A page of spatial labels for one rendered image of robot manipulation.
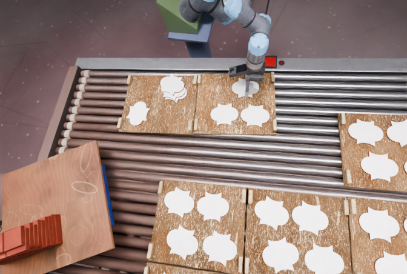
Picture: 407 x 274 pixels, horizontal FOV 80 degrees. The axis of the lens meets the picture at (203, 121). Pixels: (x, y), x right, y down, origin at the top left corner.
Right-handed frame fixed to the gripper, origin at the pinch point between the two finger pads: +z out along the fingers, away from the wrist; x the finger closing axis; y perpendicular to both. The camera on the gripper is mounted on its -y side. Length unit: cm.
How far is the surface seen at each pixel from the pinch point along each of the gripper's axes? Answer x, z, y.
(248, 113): -14.6, 2.4, 1.6
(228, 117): -17.2, 3.2, -8.1
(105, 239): -76, -2, -59
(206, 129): -23.2, 5.1, -19.4
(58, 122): -20, 11, -104
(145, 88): 1, 8, -56
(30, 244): -78, -17, -80
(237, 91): -2.0, 2.8, -3.7
